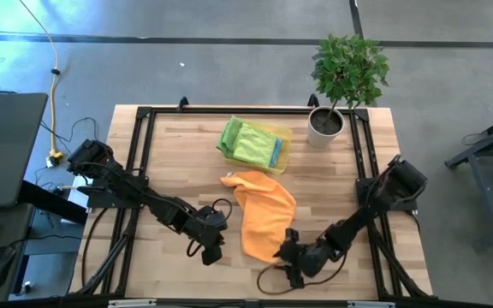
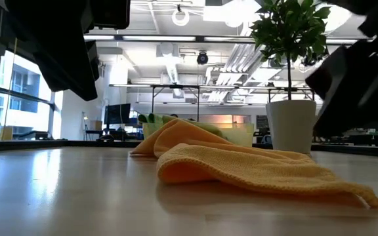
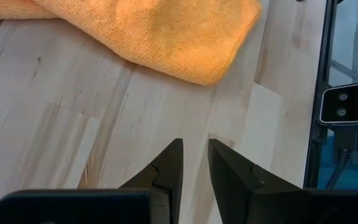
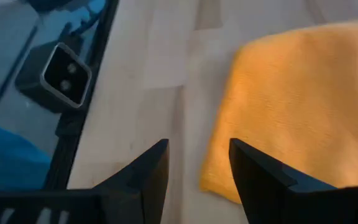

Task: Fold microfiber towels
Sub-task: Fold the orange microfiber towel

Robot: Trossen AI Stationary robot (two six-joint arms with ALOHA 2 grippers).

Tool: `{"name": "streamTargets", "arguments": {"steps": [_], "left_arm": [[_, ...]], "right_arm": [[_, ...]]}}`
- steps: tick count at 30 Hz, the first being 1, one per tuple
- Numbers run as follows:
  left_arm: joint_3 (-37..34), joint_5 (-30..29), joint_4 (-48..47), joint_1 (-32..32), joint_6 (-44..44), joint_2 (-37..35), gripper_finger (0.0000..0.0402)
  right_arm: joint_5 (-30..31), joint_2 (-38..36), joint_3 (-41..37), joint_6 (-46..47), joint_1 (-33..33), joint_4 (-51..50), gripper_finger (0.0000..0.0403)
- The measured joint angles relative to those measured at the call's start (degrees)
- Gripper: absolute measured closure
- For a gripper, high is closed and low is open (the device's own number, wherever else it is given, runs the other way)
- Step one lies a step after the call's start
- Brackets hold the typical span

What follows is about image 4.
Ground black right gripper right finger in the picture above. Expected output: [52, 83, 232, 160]
[228, 138, 358, 224]

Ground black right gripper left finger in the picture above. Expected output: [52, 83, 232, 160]
[92, 139, 170, 224]

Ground orange microfiber towel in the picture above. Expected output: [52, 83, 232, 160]
[198, 16, 358, 205]

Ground blue rounded object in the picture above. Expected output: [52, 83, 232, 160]
[0, 119, 53, 192]

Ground black table frame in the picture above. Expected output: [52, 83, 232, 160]
[43, 0, 120, 191]

